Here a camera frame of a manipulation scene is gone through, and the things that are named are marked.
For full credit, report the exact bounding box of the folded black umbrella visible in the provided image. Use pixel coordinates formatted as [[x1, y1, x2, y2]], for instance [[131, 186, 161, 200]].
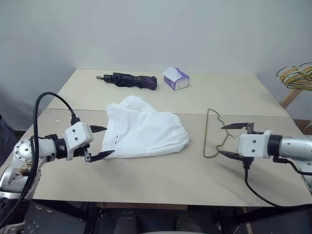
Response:
[[96, 74, 158, 91]]

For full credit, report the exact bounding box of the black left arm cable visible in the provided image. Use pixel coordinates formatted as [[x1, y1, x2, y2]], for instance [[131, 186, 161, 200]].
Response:
[[0, 92, 80, 225]]

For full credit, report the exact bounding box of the white cloth garment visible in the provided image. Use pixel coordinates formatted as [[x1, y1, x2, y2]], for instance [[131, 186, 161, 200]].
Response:
[[101, 95, 191, 160]]

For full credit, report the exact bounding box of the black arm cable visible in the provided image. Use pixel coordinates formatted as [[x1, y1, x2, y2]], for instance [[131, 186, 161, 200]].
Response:
[[0, 92, 80, 225], [243, 157, 312, 208]]

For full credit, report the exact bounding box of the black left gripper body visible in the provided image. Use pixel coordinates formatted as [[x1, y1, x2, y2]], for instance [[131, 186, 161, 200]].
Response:
[[73, 143, 90, 159]]

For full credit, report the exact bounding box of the dark rounded shape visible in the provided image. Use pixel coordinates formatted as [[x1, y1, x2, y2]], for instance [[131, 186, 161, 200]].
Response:
[[116, 214, 137, 234], [175, 214, 203, 234]]

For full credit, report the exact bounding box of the dark blue fabric object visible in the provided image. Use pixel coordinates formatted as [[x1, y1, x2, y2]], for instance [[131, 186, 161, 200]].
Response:
[[0, 114, 18, 168]]

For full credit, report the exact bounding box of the orange wire hanger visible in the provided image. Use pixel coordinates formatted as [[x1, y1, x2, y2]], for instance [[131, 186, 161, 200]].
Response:
[[277, 64, 312, 86]]

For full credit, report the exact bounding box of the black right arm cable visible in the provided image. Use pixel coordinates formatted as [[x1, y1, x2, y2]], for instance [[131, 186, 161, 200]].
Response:
[[243, 157, 312, 208]]

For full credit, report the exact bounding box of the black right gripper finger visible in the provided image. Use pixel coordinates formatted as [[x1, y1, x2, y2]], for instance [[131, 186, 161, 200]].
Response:
[[218, 150, 244, 161], [221, 122, 254, 134]]

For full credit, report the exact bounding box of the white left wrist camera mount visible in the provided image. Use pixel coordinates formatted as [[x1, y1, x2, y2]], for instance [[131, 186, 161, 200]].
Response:
[[63, 121, 95, 161]]

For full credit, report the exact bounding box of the rack of hangers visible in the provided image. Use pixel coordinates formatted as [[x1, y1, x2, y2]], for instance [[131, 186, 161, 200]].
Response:
[[280, 67, 312, 91]]

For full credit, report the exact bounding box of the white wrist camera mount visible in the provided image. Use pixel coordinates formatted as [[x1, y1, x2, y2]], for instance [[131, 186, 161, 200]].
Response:
[[63, 121, 95, 161], [237, 130, 273, 159]]

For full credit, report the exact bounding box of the olive wire clothes hanger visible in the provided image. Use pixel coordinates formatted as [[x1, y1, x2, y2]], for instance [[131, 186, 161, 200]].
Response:
[[203, 108, 242, 159]]

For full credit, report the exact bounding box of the purple white tissue box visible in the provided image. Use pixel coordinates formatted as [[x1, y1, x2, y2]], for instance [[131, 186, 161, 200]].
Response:
[[162, 67, 190, 91]]

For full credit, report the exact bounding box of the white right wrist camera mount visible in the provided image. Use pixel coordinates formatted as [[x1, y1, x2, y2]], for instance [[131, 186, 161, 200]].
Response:
[[237, 130, 273, 159]]

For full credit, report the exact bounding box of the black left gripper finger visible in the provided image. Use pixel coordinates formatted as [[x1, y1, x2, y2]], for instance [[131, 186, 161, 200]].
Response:
[[89, 125, 108, 134], [84, 148, 116, 163]]

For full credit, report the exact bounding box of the wooden clothes rack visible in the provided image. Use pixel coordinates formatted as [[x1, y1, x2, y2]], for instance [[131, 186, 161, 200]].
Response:
[[279, 87, 303, 109]]

